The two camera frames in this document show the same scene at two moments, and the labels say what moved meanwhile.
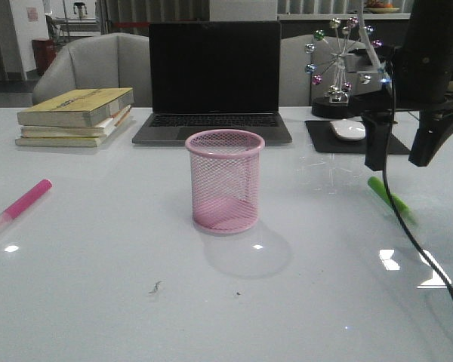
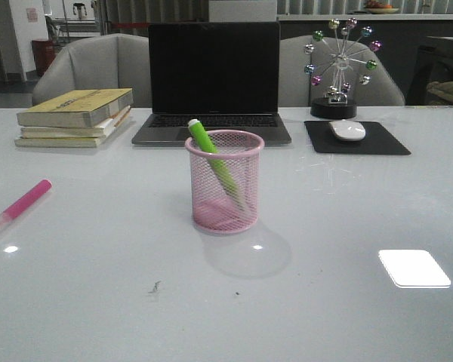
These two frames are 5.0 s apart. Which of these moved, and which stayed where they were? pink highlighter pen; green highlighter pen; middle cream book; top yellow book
Moved: green highlighter pen
Stayed: top yellow book; pink highlighter pen; middle cream book
